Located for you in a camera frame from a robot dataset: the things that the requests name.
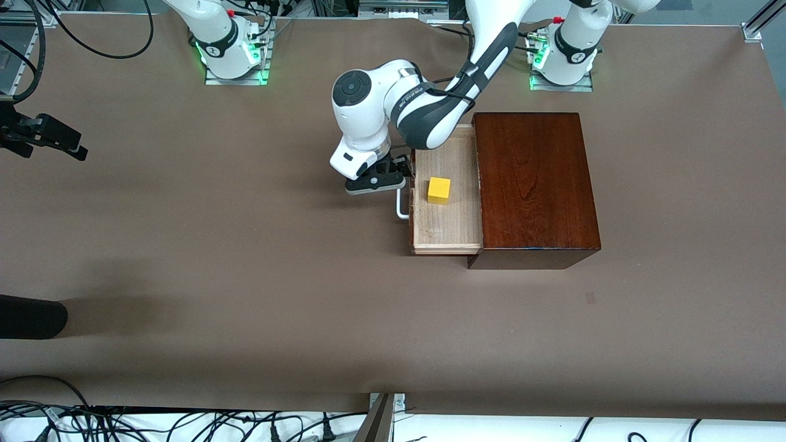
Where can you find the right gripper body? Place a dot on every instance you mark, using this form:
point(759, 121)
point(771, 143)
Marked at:
point(26, 131)

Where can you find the yellow cube block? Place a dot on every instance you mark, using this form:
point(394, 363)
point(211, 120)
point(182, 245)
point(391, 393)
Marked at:
point(438, 189)

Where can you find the light wood drawer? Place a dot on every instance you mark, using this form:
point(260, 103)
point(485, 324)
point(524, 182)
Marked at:
point(448, 227)

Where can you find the dark brown wooden cabinet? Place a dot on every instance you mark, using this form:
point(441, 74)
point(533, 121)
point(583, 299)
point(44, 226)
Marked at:
point(534, 184)

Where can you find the metal equipment rack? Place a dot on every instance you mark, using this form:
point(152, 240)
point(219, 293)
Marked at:
point(399, 7)

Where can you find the black ribbed cylinder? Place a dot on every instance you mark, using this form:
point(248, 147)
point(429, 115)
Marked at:
point(31, 316)

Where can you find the aluminium frame rail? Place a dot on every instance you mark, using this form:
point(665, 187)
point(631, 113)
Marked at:
point(752, 32)
point(46, 18)

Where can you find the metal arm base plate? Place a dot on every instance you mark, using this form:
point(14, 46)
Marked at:
point(236, 81)
point(562, 88)

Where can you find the grey metal post with bracket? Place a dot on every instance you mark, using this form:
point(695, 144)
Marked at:
point(377, 423)

